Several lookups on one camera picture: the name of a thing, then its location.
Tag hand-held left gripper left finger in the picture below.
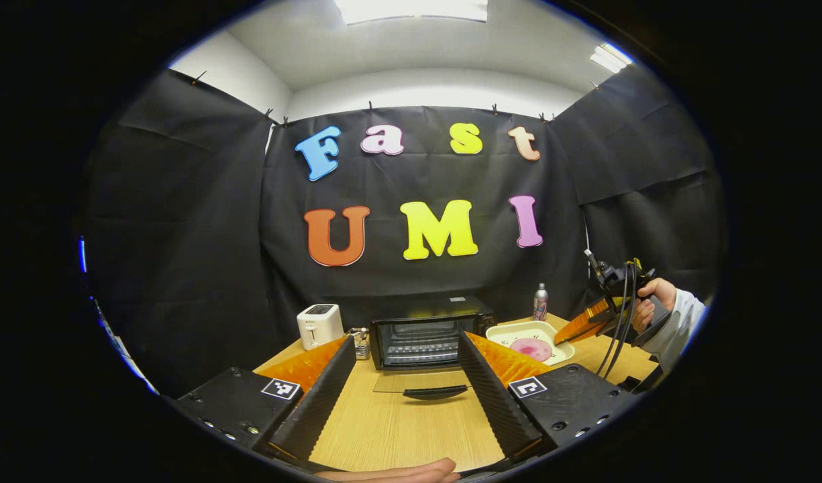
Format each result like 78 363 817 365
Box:
172 334 358 464

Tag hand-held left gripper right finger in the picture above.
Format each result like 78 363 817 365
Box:
458 331 639 460

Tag pink round ham slice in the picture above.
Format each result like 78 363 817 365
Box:
509 337 554 362

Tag cream square plate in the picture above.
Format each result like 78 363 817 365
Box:
486 320 576 366

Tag black electric oven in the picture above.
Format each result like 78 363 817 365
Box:
369 295 497 401

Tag white toaster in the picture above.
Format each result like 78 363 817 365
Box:
297 304 345 351

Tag black backdrop cloth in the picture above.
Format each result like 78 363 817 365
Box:
75 64 728 396

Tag small ceiling light panel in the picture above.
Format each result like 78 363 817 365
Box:
589 42 634 74

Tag large ceiling light panel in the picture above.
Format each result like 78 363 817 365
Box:
335 0 489 25

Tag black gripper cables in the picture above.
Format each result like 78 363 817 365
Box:
595 262 638 378

